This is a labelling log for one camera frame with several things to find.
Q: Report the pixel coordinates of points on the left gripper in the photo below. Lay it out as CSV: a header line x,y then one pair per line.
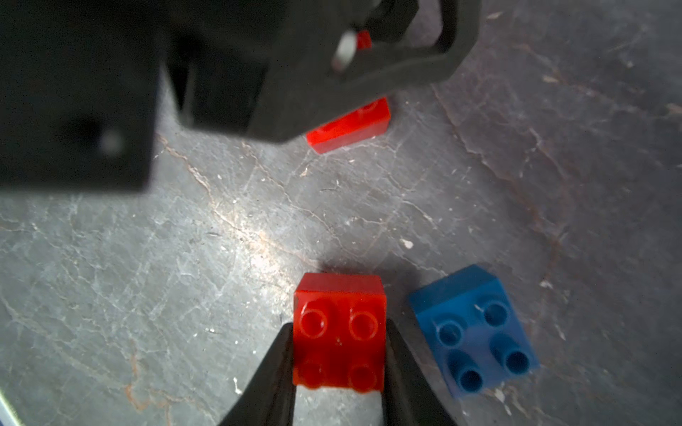
x,y
79,83

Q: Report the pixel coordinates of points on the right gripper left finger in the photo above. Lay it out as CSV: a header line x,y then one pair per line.
x,y
270,396

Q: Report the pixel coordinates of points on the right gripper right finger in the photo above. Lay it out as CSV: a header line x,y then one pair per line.
x,y
407,398

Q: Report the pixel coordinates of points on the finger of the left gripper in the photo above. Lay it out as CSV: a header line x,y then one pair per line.
x,y
301,90

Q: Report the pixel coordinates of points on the red lego brick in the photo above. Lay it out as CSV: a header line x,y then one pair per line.
x,y
362,124
339,332

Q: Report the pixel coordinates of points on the blue lego brick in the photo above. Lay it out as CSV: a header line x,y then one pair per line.
x,y
473,331

